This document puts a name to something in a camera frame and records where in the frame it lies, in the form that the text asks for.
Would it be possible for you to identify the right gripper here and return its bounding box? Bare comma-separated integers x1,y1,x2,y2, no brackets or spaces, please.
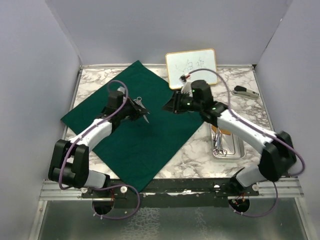
162,89,203,114

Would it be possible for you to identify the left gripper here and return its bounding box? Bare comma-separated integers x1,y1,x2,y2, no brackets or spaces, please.
118,96,149,122

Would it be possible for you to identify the orange strip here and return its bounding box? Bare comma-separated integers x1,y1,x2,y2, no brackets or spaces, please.
211,125,231,136

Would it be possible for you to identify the steel hemostat clamp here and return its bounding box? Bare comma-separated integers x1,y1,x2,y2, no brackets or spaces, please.
213,127,228,157

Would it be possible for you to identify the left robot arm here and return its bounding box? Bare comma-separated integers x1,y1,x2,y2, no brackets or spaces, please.
48,87,149,198

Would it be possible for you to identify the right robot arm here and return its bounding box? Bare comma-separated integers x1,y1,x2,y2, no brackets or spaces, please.
162,80,297,196

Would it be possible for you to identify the green surgical cloth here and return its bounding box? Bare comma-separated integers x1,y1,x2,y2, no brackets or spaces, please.
60,60,212,193

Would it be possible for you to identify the black grey stapler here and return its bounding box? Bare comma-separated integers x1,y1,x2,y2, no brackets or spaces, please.
231,85,260,100

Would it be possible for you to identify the stainless steel tray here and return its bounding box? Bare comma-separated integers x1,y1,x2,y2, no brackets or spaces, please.
210,125,246,160

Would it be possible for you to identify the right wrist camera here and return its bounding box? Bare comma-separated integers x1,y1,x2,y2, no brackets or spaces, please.
179,74,192,94

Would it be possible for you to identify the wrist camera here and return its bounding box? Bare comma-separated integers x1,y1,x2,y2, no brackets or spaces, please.
117,86,126,94
179,74,192,94

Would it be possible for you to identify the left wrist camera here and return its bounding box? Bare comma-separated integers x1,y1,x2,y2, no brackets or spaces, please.
117,86,126,94

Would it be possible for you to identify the white board with frame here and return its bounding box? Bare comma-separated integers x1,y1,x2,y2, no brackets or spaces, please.
165,48,218,90

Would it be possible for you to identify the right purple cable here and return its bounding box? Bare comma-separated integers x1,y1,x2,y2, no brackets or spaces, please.
186,68,306,218

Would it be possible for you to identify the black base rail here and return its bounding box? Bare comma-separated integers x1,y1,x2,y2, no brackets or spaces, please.
81,178,259,209

